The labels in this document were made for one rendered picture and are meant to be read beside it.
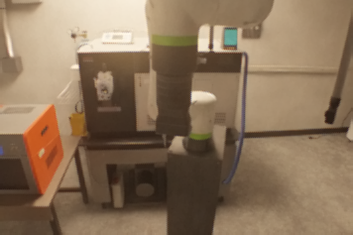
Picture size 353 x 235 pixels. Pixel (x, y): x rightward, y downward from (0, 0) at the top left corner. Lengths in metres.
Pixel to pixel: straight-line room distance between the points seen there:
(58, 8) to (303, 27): 2.91
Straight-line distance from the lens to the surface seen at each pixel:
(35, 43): 3.17
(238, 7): 0.45
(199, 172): 1.10
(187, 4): 0.43
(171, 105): 0.48
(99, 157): 2.04
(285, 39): 3.33
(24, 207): 1.65
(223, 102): 1.94
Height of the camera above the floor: 1.75
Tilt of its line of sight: 22 degrees down
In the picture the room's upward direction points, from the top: 1 degrees clockwise
